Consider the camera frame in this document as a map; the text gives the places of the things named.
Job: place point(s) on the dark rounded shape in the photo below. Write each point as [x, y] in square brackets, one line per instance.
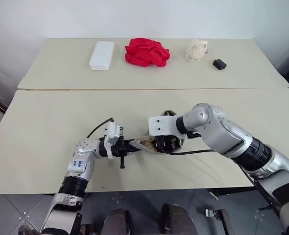
[175, 220]

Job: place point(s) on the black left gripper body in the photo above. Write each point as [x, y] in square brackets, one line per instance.
[120, 149]

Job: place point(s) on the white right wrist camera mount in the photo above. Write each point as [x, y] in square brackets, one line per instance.
[164, 123]

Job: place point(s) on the crumpled red cloth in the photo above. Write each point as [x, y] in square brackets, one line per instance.
[147, 52]

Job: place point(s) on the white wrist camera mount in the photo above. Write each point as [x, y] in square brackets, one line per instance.
[164, 123]
[112, 133]

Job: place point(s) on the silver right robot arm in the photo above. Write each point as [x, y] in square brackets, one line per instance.
[220, 132]

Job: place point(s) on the metal table leg bracket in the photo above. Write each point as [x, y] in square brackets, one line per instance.
[218, 215]

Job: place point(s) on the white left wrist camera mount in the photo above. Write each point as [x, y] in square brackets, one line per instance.
[112, 133]

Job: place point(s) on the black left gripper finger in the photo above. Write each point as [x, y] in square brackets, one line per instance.
[132, 143]
[132, 151]

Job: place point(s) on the white rectangular plastic box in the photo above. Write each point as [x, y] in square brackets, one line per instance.
[101, 55]

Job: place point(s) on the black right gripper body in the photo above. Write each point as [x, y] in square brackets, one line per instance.
[164, 144]

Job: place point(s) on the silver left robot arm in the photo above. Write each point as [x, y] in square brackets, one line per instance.
[79, 166]

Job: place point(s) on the small black block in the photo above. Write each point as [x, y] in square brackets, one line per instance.
[219, 64]

